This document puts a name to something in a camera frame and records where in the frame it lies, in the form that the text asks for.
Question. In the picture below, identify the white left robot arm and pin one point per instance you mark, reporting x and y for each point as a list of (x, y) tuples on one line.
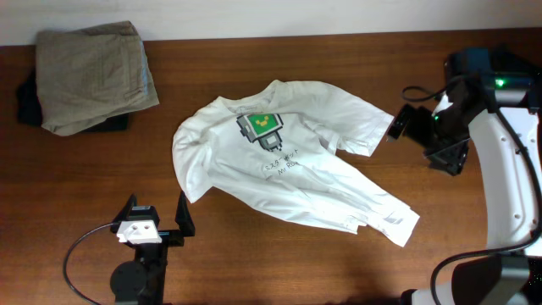
[(141, 281)]

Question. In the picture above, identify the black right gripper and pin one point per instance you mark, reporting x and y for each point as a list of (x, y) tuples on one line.
[(448, 158)]

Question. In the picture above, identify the white printed t-shirt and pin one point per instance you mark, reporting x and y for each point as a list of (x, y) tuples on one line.
[(277, 151)]

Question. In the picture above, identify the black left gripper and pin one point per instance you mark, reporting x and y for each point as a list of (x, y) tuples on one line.
[(185, 224)]

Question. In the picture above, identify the folded black garment under trousers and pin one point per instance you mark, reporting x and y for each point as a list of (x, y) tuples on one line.
[(29, 109)]

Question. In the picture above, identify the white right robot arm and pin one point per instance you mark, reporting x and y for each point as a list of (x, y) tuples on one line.
[(491, 102)]

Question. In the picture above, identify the folded khaki trousers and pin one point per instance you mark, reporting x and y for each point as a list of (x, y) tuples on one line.
[(86, 76)]

